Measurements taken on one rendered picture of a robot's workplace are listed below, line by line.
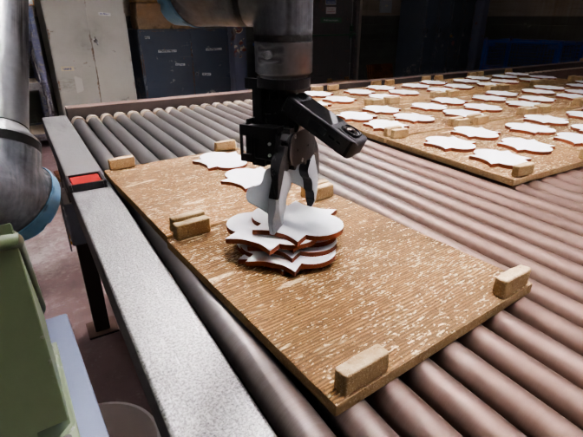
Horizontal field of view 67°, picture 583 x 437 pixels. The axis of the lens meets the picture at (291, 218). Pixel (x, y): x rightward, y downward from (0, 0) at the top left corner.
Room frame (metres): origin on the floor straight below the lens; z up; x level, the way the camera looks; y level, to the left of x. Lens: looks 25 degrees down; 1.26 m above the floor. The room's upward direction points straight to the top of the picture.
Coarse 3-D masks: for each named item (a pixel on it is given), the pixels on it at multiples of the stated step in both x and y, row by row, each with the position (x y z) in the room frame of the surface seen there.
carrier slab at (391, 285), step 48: (192, 240) 0.63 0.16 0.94; (384, 240) 0.63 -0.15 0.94; (432, 240) 0.63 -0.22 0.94; (240, 288) 0.49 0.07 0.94; (288, 288) 0.49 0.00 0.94; (336, 288) 0.49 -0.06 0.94; (384, 288) 0.49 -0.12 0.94; (432, 288) 0.49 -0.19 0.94; (480, 288) 0.49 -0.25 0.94; (528, 288) 0.50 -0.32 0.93; (288, 336) 0.39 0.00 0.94; (336, 336) 0.39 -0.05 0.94; (384, 336) 0.39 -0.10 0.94; (432, 336) 0.39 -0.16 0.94; (384, 384) 0.34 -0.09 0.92
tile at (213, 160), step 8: (216, 152) 1.10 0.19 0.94; (200, 160) 1.02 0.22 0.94; (208, 160) 1.02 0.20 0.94; (216, 160) 1.02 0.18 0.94; (224, 160) 1.02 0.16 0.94; (232, 160) 1.02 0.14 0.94; (240, 160) 1.02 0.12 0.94; (208, 168) 0.97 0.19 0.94; (216, 168) 0.98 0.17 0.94; (224, 168) 0.97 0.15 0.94; (232, 168) 0.97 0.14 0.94
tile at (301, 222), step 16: (288, 208) 0.64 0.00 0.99; (304, 208) 0.64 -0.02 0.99; (256, 224) 0.59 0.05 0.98; (288, 224) 0.58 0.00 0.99; (304, 224) 0.58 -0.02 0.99; (320, 224) 0.58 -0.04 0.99; (336, 224) 0.58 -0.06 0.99; (288, 240) 0.54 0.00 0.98; (304, 240) 0.54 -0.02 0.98; (320, 240) 0.54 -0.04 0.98
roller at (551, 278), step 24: (216, 120) 1.63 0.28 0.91; (360, 192) 0.91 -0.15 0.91; (384, 192) 0.88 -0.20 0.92; (408, 216) 0.78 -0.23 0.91; (432, 216) 0.75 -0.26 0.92; (456, 240) 0.68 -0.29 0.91; (480, 240) 0.66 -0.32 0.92; (504, 264) 0.60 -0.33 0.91; (528, 264) 0.58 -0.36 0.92; (552, 288) 0.53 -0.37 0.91; (576, 288) 0.52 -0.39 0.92
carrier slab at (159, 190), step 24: (144, 168) 0.99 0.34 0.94; (168, 168) 0.99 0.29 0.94; (192, 168) 0.99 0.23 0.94; (264, 168) 0.99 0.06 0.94; (120, 192) 0.87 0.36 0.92; (144, 192) 0.83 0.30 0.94; (168, 192) 0.83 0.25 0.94; (192, 192) 0.83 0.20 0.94; (216, 192) 0.83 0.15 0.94; (240, 192) 0.83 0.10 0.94; (288, 192) 0.83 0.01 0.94; (144, 216) 0.73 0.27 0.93; (168, 216) 0.72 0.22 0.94; (216, 216) 0.72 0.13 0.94
